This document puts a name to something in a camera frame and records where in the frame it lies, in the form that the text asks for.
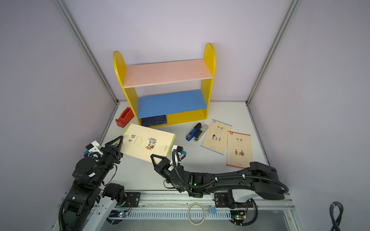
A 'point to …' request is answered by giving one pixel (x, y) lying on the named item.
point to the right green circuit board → (237, 215)
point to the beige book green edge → (142, 142)
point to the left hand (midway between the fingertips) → (123, 138)
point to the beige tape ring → (190, 206)
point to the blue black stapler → (195, 132)
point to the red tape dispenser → (125, 116)
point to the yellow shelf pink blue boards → (169, 92)
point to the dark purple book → (154, 121)
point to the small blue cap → (213, 210)
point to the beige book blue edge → (216, 137)
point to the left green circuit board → (116, 213)
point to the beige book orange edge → (239, 150)
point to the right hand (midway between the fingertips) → (149, 161)
